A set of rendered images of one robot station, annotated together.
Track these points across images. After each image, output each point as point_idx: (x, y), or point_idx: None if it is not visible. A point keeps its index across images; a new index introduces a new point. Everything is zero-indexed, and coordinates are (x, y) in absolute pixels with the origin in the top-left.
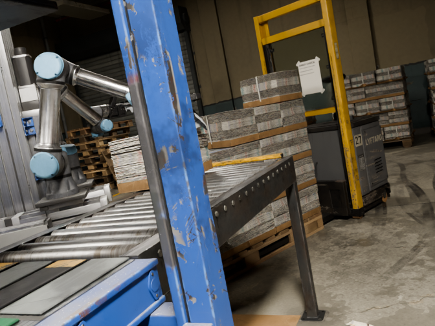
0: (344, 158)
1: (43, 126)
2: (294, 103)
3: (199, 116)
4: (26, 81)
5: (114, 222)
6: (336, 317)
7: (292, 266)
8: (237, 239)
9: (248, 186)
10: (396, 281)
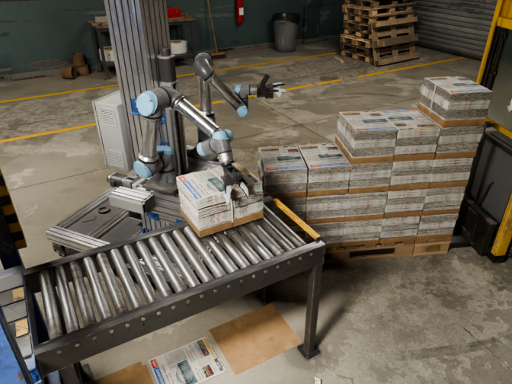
0: (507, 202)
1: (142, 144)
2: (465, 130)
3: (245, 185)
4: (164, 78)
5: (106, 276)
6: (318, 365)
7: (363, 283)
8: (328, 238)
9: (207, 290)
10: (404, 367)
